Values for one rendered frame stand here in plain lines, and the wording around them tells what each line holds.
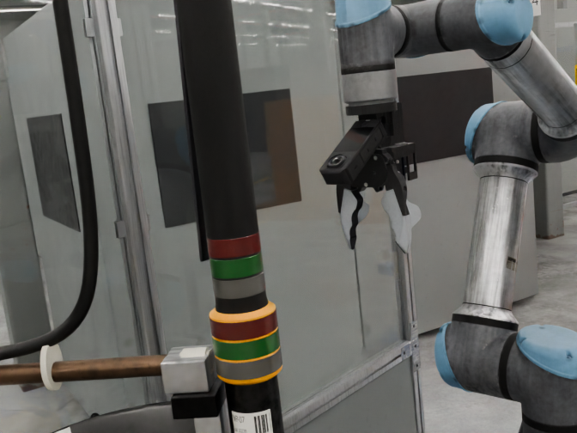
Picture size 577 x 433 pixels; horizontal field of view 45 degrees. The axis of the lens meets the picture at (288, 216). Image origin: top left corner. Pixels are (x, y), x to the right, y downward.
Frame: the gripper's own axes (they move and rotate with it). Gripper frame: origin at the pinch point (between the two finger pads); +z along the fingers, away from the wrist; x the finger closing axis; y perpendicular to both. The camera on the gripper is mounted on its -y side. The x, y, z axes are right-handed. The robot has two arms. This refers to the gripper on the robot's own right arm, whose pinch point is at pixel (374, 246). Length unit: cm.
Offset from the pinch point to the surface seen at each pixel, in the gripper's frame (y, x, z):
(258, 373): -52, -27, -6
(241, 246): -51, -26, -14
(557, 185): 606, 205, 96
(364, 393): 54, 45, 54
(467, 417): 218, 108, 148
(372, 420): 56, 45, 63
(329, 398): 39, 45, 49
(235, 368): -52, -26, -6
